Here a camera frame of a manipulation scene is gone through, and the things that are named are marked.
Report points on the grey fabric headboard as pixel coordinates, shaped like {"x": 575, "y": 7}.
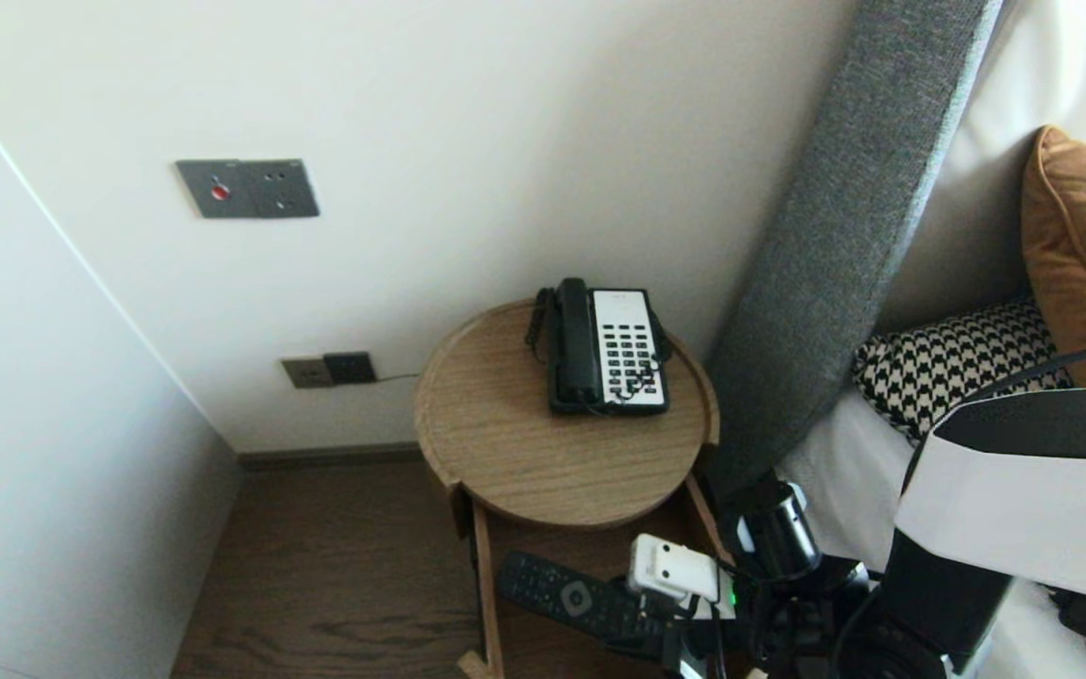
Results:
{"x": 835, "y": 236}

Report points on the grey wall switch panel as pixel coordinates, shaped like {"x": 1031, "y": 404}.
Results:
{"x": 248, "y": 189}

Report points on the beige wall socket plate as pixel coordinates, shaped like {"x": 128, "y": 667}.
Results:
{"x": 305, "y": 373}

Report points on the black and white desk telephone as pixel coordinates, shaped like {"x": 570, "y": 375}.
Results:
{"x": 630, "y": 349}

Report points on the white bed pillow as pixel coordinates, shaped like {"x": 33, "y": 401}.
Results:
{"x": 1061, "y": 66}

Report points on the black telephone handset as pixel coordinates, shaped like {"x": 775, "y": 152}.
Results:
{"x": 575, "y": 339}

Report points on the black TV remote control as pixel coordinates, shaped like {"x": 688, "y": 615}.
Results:
{"x": 571, "y": 596}

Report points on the round wooden bedside table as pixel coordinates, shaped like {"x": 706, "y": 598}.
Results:
{"x": 543, "y": 552}
{"x": 543, "y": 453}

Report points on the black white houndstooth pillow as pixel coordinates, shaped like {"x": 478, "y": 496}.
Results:
{"x": 958, "y": 368}

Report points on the black white-capped right gripper body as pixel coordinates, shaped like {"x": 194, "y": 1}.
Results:
{"x": 779, "y": 533}

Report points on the dark grey wall power socket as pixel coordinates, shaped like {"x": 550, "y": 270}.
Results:
{"x": 350, "y": 368}

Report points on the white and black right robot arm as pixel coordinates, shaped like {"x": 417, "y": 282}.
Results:
{"x": 1005, "y": 500}

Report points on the brown velvet pillow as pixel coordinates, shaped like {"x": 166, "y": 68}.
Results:
{"x": 1085, "y": 255}

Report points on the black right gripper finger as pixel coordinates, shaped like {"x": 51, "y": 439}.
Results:
{"x": 689, "y": 665}
{"x": 642, "y": 646}

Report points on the brown wooden baseboard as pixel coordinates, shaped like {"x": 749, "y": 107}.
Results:
{"x": 336, "y": 457}

